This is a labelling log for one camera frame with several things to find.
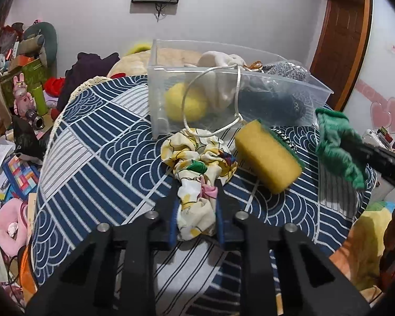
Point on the bagged grey knit item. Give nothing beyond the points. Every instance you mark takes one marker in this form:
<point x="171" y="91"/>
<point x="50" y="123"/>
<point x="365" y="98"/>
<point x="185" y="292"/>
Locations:
<point x="268" y="97"/>

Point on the green cardboard box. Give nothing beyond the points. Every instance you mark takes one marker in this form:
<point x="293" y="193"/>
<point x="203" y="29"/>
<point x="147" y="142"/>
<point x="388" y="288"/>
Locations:
<point x="34" y="73"/>

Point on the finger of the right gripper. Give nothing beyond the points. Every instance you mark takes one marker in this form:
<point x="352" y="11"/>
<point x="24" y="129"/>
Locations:
<point x="376" y="157"/>

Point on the dark purple garment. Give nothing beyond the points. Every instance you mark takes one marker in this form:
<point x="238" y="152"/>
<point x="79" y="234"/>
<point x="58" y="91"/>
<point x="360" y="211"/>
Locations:
<point x="87" y="66"/>

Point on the brown wooden door frame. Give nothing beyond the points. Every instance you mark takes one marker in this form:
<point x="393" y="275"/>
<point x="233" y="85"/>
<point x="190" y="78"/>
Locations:
<point x="341" y="47"/>

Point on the green knitted cloth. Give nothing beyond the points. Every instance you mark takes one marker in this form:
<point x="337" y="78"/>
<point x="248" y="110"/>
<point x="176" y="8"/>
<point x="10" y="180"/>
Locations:
<point x="334" y="130"/>

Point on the white drawstring pouch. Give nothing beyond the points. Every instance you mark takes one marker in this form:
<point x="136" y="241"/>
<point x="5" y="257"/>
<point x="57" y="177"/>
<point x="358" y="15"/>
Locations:
<point x="219" y="91"/>

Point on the pink bunny toy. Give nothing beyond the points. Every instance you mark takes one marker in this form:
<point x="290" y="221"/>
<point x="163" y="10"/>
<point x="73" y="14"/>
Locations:
<point x="23" y="100"/>

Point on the blue white patterned tablecloth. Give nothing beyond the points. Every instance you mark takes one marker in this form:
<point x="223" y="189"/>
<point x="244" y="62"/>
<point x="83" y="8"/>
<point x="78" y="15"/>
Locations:
<point x="103" y="166"/>

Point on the pink plush toy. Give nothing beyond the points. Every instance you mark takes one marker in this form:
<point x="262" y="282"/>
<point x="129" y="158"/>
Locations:
<point x="13" y="226"/>

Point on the colourful patterned book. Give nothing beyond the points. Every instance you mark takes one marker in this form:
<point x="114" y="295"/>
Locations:
<point x="22" y="176"/>

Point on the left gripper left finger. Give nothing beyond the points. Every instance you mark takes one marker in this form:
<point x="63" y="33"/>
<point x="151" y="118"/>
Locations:
<point x="110" y="272"/>

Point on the yellow felt ball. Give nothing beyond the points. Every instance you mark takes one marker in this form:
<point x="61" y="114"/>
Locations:
<point x="196" y="104"/>

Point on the red fabric item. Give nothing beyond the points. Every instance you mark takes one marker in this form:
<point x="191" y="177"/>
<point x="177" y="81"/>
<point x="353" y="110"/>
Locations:
<point x="53" y="86"/>

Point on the beige patterned blanket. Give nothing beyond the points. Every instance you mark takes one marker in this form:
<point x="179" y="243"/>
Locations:
<point x="137" y="63"/>

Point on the clear plastic storage box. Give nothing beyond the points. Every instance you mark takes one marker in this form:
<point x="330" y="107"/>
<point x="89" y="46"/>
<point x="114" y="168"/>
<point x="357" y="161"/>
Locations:
<point x="314" y="93"/>

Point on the floral fabric scrunchie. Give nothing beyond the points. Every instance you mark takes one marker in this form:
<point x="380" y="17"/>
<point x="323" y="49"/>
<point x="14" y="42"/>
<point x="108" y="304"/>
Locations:
<point x="199" y="161"/>

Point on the white suitcase with stickers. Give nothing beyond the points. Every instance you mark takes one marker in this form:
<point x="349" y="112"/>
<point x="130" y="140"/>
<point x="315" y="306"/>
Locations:
<point x="379" y="137"/>

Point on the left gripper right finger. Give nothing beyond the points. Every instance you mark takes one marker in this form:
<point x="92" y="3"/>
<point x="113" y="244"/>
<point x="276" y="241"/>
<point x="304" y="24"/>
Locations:
<point x="282" y="261"/>

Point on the yellow fluffy cushion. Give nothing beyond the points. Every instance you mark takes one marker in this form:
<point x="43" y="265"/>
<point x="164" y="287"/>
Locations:
<point x="139" y="47"/>

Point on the yellow green sponge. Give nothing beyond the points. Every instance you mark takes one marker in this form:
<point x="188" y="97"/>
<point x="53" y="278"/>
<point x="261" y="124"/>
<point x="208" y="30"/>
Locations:
<point x="271" y="158"/>

